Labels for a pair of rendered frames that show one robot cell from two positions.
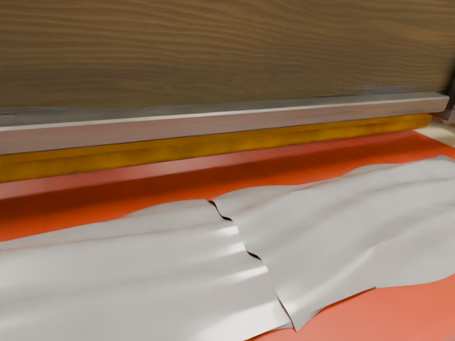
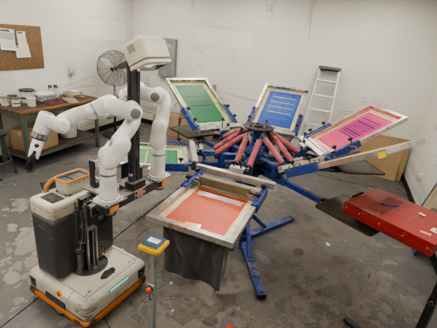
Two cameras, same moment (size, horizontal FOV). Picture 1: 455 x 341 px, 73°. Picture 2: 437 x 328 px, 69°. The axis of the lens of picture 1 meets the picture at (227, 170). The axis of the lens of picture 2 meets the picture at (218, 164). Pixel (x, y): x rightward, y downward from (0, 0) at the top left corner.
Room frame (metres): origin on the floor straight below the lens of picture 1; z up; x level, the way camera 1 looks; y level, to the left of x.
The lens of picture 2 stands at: (-1.35, -1.55, 2.07)
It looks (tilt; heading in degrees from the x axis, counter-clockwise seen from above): 22 degrees down; 48
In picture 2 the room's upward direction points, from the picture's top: 6 degrees clockwise
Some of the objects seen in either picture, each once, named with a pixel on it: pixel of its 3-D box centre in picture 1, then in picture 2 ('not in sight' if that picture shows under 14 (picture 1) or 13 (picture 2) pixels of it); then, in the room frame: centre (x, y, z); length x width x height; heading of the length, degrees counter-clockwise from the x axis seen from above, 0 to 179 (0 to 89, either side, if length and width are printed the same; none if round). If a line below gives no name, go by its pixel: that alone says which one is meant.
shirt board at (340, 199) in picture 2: not in sight; (307, 192); (0.88, -0.24, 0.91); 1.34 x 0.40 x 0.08; 88
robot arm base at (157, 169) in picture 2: not in sight; (156, 164); (-0.32, 0.23, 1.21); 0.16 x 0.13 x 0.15; 110
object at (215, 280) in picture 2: not in sight; (192, 254); (-0.29, -0.21, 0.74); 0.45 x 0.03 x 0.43; 118
